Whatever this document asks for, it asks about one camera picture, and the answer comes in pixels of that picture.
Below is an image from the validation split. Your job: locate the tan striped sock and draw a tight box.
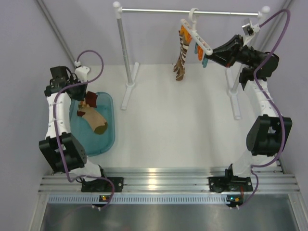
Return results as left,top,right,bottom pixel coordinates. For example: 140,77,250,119
78,91,98,108
77,107,108,135

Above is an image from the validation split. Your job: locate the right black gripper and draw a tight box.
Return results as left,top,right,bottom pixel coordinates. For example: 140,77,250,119
205,35,262,69

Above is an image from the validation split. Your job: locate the orange clothes peg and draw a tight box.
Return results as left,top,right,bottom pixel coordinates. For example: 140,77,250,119
180,26,189,37
184,33,192,44
197,46,204,61

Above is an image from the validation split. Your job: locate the brown white striped sock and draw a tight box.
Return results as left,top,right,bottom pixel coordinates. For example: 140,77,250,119
173,31,190,81

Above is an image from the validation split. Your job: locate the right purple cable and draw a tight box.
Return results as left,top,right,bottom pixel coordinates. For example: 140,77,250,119
238,9,292,206

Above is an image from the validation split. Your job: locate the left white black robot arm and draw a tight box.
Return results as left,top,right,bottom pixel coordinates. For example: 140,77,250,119
38,64,124,193

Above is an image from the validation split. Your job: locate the white clip hanger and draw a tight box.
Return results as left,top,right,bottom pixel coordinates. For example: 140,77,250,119
180,8,213,56

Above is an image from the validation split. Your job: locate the aluminium mounting rail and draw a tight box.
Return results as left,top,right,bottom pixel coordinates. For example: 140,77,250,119
38,166,300,194

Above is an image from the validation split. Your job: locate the teal plastic basin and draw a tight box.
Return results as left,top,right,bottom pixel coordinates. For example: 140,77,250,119
70,91,115,157

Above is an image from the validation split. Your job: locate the white metal drying rack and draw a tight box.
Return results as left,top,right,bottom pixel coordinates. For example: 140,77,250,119
112,1,271,120

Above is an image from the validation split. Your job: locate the teal clothes peg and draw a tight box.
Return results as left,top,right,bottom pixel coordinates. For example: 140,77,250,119
202,55,208,68
194,43,199,54

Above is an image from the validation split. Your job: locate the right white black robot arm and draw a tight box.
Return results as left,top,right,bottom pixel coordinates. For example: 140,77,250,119
209,35,292,193

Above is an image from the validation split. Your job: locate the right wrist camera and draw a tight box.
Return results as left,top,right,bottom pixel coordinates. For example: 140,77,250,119
242,18,260,38

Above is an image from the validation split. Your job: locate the perforated cable duct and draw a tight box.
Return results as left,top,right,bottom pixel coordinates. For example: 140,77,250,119
48,194,243,205

